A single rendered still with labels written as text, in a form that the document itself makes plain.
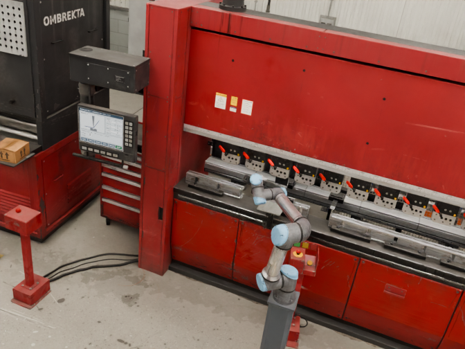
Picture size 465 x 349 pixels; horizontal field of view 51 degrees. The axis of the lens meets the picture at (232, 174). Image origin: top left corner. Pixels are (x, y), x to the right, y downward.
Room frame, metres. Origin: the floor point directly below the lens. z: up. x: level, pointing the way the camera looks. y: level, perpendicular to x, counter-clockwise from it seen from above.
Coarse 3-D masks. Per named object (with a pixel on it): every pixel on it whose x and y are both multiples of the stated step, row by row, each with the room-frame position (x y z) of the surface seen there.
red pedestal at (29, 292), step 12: (12, 216) 2.90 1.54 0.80; (24, 216) 2.92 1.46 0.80; (36, 216) 2.95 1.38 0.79; (12, 228) 2.89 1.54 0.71; (24, 228) 2.85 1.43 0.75; (36, 228) 2.94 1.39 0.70; (24, 240) 2.93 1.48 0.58; (24, 252) 2.93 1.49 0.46; (24, 264) 2.93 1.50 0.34; (36, 276) 3.05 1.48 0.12; (24, 288) 2.91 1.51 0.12; (36, 288) 2.92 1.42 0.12; (48, 288) 3.03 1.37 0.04; (12, 300) 2.87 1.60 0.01; (24, 300) 2.86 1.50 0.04; (36, 300) 2.89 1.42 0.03
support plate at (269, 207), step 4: (264, 204) 3.19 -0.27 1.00; (268, 204) 3.20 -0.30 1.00; (272, 204) 3.21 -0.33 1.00; (276, 204) 3.21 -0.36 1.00; (260, 208) 3.12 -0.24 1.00; (264, 208) 3.13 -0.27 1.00; (268, 208) 3.14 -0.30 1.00; (272, 208) 3.15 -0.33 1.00; (276, 208) 3.15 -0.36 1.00; (280, 208) 3.16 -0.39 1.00; (268, 212) 3.09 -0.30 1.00; (272, 212) 3.10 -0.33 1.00; (276, 212) 3.10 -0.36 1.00; (280, 212) 3.11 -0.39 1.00
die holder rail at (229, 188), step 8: (192, 176) 3.57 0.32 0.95; (200, 176) 3.55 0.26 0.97; (208, 176) 3.57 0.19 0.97; (208, 184) 3.52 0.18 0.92; (216, 184) 3.50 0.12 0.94; (224, 184) 3.48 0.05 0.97; (232, 184) 3.49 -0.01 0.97; (224, 192) 3.48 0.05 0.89; (232, 192) 3.46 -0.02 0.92; (240, 192) 3.45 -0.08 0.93
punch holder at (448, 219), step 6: (438, 204) 2.97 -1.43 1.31; (444, 204) 2.96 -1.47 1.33; (450, 204) 2.95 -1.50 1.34; (444, 210) 2.96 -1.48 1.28; (450, 210) 2.95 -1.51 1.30; (456, 210) 2.94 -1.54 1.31; (432, 216) 2.97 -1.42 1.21; (438, 216) 2.96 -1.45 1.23; (444, 216) 2.95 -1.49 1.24; (450, 216) 2.94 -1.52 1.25; (456, 216) 2.93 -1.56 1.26; (438, 222) 2.96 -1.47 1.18; (444, 222) 2.95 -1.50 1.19; (450, 222) 2.93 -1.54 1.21
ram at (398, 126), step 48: (192, 48) 3.58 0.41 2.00; (240, 48) 3.47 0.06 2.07; (288, 48) 3.37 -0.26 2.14; (192, 96) 3.57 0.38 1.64; (240, 96) 3.45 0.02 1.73; (288, 96) 3.34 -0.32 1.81; (336, 96) 3.24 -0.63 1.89; (384, 96) 3.14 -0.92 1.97; (432, 96) 3.05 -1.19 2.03; (240, 144) 3.44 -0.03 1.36; (288, 144) 3.32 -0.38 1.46; (336, 144) 3.22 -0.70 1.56; (384, 144) 3.12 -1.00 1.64; (432, 144) 3.03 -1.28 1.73
